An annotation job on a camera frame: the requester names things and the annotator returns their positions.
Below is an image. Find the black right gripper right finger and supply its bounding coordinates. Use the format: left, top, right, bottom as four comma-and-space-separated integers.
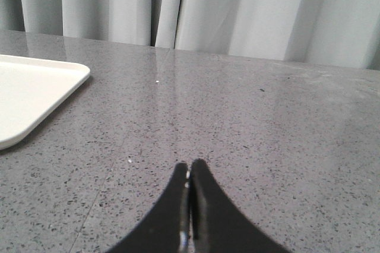
191, 159, 288, 252

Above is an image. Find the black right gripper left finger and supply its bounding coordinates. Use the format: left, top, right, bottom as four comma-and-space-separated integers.
109, 163, 189, 252

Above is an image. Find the cream rectangular plastic tray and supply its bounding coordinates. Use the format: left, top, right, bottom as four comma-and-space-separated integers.
1, 55, 90, 150

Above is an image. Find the grey pleated curtain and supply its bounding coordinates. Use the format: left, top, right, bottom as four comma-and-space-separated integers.
1, 0, 379, 69

